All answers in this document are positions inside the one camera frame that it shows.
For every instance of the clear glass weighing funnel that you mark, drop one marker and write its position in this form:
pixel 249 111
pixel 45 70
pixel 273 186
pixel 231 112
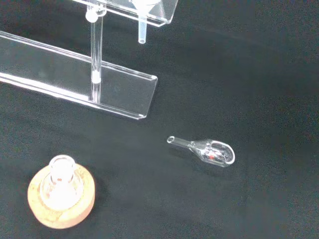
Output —
pixel 211 153

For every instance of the clear acrylic funnel stand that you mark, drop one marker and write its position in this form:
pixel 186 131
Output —
pixel 74 74

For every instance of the black cloth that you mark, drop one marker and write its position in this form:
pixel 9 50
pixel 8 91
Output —
pixel 224 74

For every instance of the small round-bottom glass flask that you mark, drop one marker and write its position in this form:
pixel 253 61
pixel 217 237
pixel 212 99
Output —
pixel 61 184

